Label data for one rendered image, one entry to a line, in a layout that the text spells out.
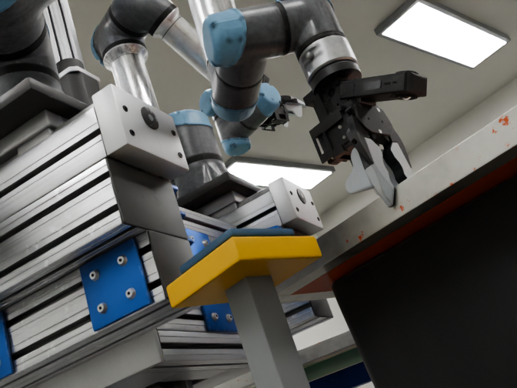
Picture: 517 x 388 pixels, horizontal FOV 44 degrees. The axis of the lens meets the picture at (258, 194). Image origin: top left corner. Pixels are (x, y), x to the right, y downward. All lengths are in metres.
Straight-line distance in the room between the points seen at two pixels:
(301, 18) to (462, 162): 0.31
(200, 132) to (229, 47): 0.52
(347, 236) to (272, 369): 0.24
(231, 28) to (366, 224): 0.32
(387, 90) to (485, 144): 0.15
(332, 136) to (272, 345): 0.31
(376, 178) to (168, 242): 0.27
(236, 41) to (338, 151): 0.20
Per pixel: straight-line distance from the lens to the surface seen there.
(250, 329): 0.70
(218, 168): 1.34
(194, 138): 1.37
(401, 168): 0.85
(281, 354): 0.69
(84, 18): 3.44
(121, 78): 1.64
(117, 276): 0.80
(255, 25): 0.90
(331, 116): 0.86
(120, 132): 0.79
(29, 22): 0.97
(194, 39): 1.63
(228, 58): 0.90
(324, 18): 0.93
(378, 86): 0.83
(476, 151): 0.76
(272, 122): 1.86
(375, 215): 0.82
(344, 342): 1.77
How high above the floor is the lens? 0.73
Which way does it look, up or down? 22 degrees up
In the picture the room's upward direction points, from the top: 20 degrees counter-clockwise
